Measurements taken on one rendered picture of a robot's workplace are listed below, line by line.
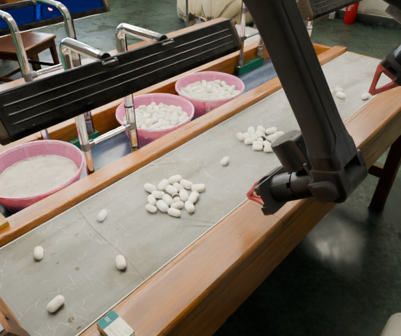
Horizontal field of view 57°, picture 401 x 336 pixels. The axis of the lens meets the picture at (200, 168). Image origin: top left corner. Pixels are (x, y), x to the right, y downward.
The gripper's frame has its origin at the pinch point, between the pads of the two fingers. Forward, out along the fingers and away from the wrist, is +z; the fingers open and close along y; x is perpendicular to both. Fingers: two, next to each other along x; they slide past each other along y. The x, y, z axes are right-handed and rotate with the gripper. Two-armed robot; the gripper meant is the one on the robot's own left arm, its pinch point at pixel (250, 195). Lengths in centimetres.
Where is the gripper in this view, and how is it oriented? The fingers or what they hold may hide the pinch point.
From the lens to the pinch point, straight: 84.1
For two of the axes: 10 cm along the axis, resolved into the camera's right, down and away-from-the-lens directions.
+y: -6.9, 4.4, -5.8
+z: -5.5, 2.1, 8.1
